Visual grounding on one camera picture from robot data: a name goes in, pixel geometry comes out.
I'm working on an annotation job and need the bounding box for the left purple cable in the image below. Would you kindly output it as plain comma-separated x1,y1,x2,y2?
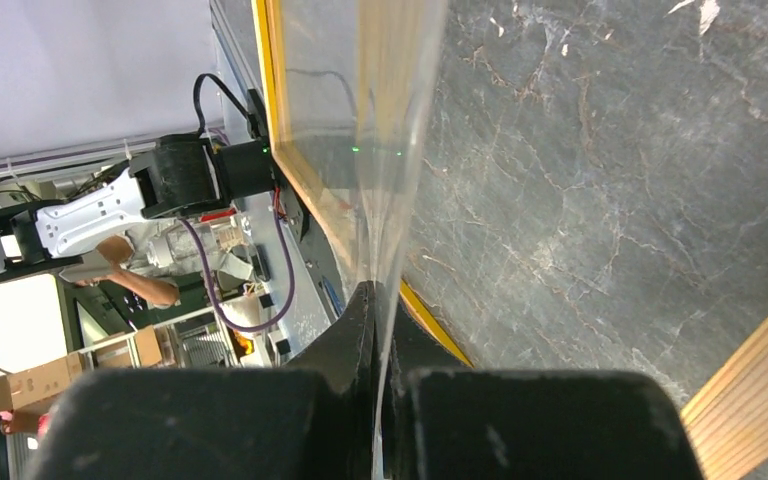
178,211,298,335

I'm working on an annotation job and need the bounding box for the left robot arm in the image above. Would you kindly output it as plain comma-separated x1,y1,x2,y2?
0,134,276,283

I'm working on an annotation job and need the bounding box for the wooden picture frame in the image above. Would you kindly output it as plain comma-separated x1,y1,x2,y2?
251,0,768,480

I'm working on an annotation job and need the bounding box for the cardboard box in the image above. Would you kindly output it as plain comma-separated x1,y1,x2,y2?
0,352,87,414

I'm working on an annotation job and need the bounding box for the person in background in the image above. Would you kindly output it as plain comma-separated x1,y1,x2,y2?
73,236,180,309

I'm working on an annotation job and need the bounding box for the clear acrylic sheet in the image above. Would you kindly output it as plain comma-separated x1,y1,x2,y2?
277,1,448,479

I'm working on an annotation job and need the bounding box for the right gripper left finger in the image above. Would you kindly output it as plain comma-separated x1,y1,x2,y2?
26,281,376,479

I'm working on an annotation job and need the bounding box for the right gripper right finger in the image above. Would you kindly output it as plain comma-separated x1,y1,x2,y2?
382,312,702,479

